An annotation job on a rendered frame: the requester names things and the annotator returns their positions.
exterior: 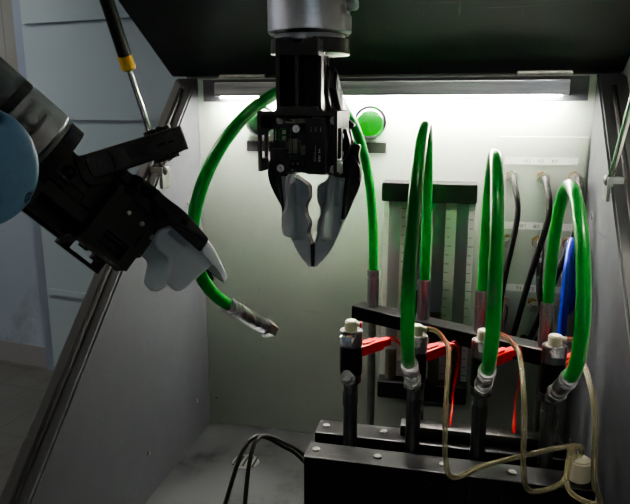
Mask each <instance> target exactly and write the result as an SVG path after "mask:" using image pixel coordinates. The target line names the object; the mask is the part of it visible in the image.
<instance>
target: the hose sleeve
mask: <svg viewBox="0 0 630 504"><path fill-rule="evenodd" d="M228 298H230V299H231V305H230V307H229V308H228V309H226V310H224V309H222V308H221V307H220V308H221V310H222V311H223V312H225V313H227V314H228V315H230V316H231V317H233V318H235V319H237V320H239V321H240V322H242V323H244V324H246V325H247V326H249V327H250V328H252V329H253V330H255V331H258V332H259V333H262V334H263V333H266V332H267V331H268V330H269V328H270V322H269V321H268V320H267V319H265V318H264V317H263V316H261V315H260V314H258V313H256V312H254V311H252V310H251V309H249V308H248V307H246V306H244V305H243V304H242V303H240V302H239V301H237V300H235V299H233V298H232V297H228Z"/></svg>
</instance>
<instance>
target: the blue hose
mask: <svg viewBox="0 0 630 504"><path fill-rule="evenodd" d="M575 300H576V271H575V246H574V237H570V238H569V239H568V241H567V244H566V249H565V256H564V265H563V274H562V284H561V295H560V307H559V319H558V330H557V333H558V334H561V335H562V336H564V337H566V335H567V324H568V316H569V315H570V314H572V313H573V311H574V307H575Z"/></svg>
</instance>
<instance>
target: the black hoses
mask: <svg viewBox="0 0 630 504"><path fill-rule="evenodd" d="M510 180H511V186H512V191H513V197H514V219H513V226H512V231H511V236H510V240H509V245H508V249H507V254H506V258H505V263H504V269H503V294H502V313H501V328H500V332H503V333H504V329H505V325H506V321H507V316H508V306H507V305H506V304H503V303H504V296H505V290H506V284H507V279H508V274H509V269H510V265H511V260H512V256H513V251H514V247H515V242H516V238H517V233H518V228H519V222H520V214H521V201H520V193H519V188H518V184H517V178H516V176H515V175H511V176H510ZM542 181H543V185H544V190H545V196H546V212H545V219H544V223H543V227H542V231H541V234H540V238H539V241H538V243H537V247H536V250H535V253H534V256H533V259H532V262H531V265H530V268H529V271H528V274H527V277H526V281H525V284H524V288H523V291H522V295H521V298H520V302H519V305H518V309H517V313H516V316H515V320H514V323H513V327H512V331H511V334H507V335H512V336H516V335H517V332H518V328H519V325H520V321H521V317H522V314H523V310H524V307H525V303H526V300H527V296H528V293H529V289H530V286H531V283H532V279H533V276H534V273H535V270H536V295H537V302H538V308H539V311H540V303H541V302H542V299H543V289H542V278H543V263H544V243H545V240H546V237H547V233H548V230H549V226H550V222H551V218H552V210H553V201H552V192H551V187H550V181H549V177H548V176H543V177H542ZM574 181H576V182H577V183H578V185H579V187H580V189H581V191H582V194H583V198H584V202H585V206H586V201H585V192H584V187H583V180H582V178H581V177H580V176H577V177H575V178H574ZM564 256H565V250H564V252H563V254H562V257H561V259H560V261H559V263H558V266H557V274H556V284H557V281H558V279H559V277H560V275H561V272H562V270H563V265H564ZM536 267H537V269H536ZM556 284H555V286H556ZM539 311H538V313H537V315H536V318H535V320H534V323H533V325H532V328H531V330H530V332H529V335H528V336H526V335H521V336H520V338H525V339H529V340H533V339H534V336H535V334H536V332H537V329H538V327H539V315H540V314H539ZM537 340H538V336H537V337H535V339H534V341H537Z"/></svg>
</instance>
